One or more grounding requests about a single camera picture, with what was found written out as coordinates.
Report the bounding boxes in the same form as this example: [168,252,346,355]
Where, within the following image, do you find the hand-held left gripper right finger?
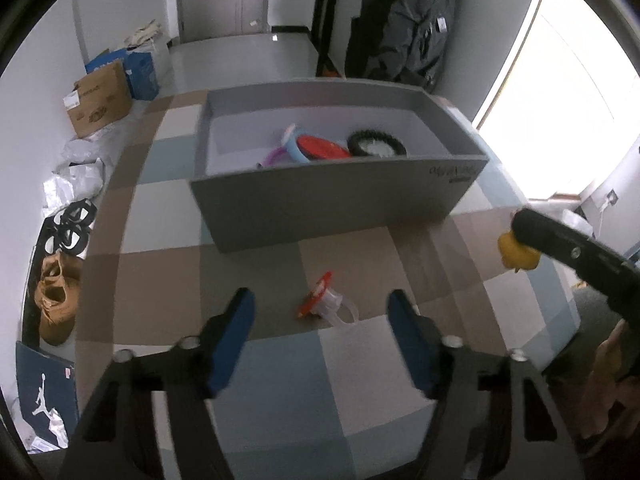
[388,288,586,480]

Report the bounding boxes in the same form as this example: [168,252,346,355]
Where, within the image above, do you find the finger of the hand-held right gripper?
[511,208,612,297]

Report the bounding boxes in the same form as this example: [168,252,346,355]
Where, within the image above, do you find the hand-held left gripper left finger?
[57,287,256,480]

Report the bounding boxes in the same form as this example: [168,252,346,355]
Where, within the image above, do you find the yellow duck hair clip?
[497,230,542,272]

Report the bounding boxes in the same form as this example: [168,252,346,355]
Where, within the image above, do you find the red and clear pacifier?
[297,270,361,324]

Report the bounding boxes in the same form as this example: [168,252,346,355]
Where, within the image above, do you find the grey cardboard box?
[190,77,490,255]

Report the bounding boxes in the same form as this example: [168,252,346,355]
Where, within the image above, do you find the light blue ring bracelet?
[281,124,310,162]

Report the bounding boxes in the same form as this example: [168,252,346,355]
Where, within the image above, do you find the red rimmed white round disc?
[298,134,352,162]

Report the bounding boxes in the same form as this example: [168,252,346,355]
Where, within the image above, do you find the person's right hand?
[580,319,640,438]

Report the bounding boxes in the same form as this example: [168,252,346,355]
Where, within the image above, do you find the white plastic bag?
[559,207,597,237]

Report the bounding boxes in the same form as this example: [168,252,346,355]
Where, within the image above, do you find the window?
[470,0,640,202]

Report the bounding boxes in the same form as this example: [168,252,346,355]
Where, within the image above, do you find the brown shoes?
[35,252,85,346]

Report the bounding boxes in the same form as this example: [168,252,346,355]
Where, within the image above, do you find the dark blue shoe box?
[14,342,81,449]

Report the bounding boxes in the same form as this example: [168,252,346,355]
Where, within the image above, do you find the black and white sandals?
[43,199,97,256]

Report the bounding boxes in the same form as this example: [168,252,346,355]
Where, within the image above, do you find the crumpled white plastic bags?
[43,132,109,217]

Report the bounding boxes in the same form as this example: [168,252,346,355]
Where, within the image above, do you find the black jacket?
[345,0,462,94]

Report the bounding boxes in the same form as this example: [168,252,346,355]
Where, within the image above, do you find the brown cardboard box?
[63,59,134,139]

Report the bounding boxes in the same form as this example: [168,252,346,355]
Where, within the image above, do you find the blue bag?
[124,52,161,101]

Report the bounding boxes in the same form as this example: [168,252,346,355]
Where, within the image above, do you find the flat blue box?
[84,48,126,74]

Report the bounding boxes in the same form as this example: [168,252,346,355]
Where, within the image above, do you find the pink ring bracelet with charms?
[256,146,293,170]

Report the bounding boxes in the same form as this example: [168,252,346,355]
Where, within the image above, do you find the black spiral hair tie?
[347,129,409,157]

